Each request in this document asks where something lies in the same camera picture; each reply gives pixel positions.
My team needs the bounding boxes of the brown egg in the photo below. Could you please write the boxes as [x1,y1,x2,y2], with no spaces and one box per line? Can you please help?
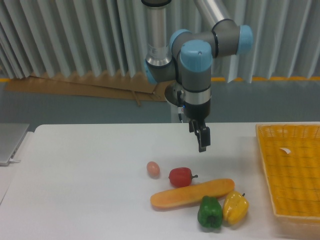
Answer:
[146,161,160,178]

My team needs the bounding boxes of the long orange bread loaf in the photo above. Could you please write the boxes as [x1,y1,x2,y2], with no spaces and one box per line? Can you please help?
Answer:
[150,178,235,210]

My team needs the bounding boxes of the white paper scrap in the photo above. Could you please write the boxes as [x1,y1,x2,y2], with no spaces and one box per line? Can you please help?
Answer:
[279,147,291,155]

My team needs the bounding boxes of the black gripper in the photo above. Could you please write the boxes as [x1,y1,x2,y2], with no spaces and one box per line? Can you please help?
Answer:
[183,100,211,153]

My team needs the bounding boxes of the yellow bell pepper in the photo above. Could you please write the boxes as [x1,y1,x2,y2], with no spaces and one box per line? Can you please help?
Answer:
[222,190,249,225]

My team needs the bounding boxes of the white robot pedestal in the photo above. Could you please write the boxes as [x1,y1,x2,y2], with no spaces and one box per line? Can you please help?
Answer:
[164,81,212,124]

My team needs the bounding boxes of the black cable on pedestal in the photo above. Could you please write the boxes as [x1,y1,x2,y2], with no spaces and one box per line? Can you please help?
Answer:
[176,89,186,124]

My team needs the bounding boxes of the silver laptop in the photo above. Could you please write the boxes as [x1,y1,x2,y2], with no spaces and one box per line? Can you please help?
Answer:
[0,123,30,167]

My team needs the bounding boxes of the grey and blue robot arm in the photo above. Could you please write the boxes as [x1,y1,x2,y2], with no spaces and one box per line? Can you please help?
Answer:
[143,0,254,152]

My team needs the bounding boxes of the brown cardboard sheet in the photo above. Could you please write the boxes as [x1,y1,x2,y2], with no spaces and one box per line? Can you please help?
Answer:
[4,76,167,105]

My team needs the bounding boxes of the red bell pepper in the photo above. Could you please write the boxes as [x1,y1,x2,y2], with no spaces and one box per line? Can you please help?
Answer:
[168,167,198,188]

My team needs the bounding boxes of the green bell pepper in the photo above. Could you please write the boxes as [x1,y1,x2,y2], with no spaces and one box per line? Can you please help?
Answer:
[197,195,223,229]

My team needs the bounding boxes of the yellow woven basket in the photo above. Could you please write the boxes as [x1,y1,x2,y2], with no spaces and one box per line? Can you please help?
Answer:
[255,123,320,223]

